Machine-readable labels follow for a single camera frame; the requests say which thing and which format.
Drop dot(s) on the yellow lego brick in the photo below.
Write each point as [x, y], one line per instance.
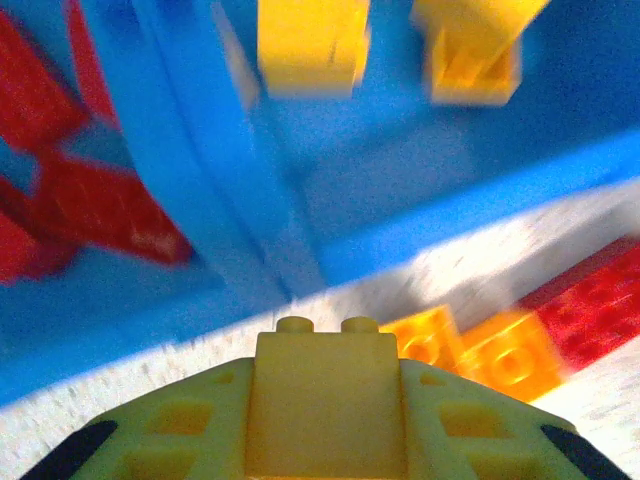
[325, 400]
[312, 45]
[475, 55]

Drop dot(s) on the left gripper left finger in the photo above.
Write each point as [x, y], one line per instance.
[175, 425]

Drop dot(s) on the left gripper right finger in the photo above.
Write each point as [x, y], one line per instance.
[475, 430]

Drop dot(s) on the blue divided sorting tray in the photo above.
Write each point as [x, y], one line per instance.
[375, 175]

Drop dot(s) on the orange lego brick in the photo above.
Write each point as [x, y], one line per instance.
[510, 360]
[425, 340]

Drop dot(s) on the red lego brick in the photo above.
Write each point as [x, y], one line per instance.
[110, 210]
[20, 250]
[590, 305]
[35, 100]

